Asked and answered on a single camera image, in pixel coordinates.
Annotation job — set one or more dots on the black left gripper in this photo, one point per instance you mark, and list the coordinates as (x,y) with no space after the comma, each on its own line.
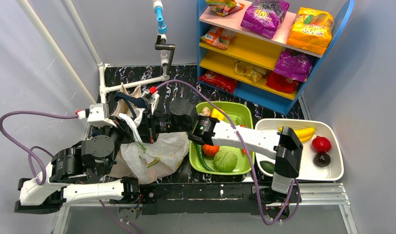
(113,129)

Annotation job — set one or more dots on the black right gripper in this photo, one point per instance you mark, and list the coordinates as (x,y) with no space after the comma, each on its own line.
(148,128)

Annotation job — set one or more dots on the floral canvas tote bag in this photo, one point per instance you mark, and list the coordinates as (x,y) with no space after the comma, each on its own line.
(123,106)

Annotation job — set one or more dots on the white plastic grocery bag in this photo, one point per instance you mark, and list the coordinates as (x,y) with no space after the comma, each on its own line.
(149,162)

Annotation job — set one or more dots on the purple snack bag top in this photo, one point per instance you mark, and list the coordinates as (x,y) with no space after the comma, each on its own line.
(264,17)

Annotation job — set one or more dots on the purple snack bag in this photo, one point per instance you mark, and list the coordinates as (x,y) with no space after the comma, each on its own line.
(294,65)
(264,17)

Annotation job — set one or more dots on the yellow snack bag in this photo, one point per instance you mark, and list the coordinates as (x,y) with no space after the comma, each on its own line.
(311,30)

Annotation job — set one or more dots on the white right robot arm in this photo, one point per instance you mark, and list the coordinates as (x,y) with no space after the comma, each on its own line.
(285,148)

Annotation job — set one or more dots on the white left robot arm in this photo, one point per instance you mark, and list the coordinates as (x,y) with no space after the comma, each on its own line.
(71,167)

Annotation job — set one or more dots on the orange green snack bag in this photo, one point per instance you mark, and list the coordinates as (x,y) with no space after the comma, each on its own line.
(224,7)

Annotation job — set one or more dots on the purple snack bag lower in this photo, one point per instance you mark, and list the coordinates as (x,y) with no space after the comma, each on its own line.
(294,65)

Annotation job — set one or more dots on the green chili pepper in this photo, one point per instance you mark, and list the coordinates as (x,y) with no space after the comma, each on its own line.
(206,164)

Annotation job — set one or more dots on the orange pumpkin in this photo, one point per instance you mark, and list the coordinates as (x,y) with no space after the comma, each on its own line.
(210,150)

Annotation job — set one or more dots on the yellow bell pepper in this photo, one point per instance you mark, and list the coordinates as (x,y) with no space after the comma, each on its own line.
(215,113)

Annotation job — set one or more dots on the green cabbage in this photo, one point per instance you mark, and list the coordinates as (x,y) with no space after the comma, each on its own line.
(225,161)

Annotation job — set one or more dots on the black clamp on pipe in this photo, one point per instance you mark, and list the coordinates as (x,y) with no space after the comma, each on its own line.
(167,51)

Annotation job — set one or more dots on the red snack packet left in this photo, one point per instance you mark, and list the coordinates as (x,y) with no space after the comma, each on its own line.
(219,81)

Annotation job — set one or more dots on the red snack packet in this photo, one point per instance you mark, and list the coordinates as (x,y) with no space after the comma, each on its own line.
(219,81)
(281,83)

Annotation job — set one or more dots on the green plastic tray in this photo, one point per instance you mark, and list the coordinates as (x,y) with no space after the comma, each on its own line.
(241,116)

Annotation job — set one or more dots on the orange noodle packet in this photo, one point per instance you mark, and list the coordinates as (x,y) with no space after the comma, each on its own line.
(218,37)

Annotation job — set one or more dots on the yellow clear snack packet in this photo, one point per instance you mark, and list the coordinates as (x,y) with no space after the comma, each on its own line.
(250,71)

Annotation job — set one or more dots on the green avocado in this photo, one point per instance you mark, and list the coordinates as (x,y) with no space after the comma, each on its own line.
(267,166)

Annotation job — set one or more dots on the red snack packet right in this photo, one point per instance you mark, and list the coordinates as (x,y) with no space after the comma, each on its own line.
(281,83)

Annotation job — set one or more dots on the colourful blue shelf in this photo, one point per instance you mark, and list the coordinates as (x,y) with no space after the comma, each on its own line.
(250,47)

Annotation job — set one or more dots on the yellow banana bunch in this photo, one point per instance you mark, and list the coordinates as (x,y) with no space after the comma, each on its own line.
(305,134)

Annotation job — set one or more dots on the red pomegranate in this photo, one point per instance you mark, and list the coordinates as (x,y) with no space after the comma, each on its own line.
(321,144)

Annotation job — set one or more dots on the dark mangosteen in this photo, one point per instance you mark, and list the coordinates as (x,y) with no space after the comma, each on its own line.
(322,160)

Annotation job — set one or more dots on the white plastic tray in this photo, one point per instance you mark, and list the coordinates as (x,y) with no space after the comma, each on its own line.
(310,168)

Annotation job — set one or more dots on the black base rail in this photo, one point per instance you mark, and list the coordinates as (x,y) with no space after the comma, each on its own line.
(198,198)

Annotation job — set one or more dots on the white pvc pipe frame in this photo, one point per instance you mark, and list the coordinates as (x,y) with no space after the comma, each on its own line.
(60,26)

